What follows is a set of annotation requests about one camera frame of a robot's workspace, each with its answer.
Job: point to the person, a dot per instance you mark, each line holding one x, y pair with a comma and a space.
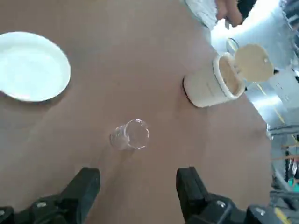
203, 9

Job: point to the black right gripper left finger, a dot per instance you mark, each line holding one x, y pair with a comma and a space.
78, 193

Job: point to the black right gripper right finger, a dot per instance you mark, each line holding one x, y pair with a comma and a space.
191, 191

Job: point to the clear glass measuring cup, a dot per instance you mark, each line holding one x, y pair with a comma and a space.
129, 137

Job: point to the cream desktop trash can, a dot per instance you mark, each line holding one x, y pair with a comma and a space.
205, 89

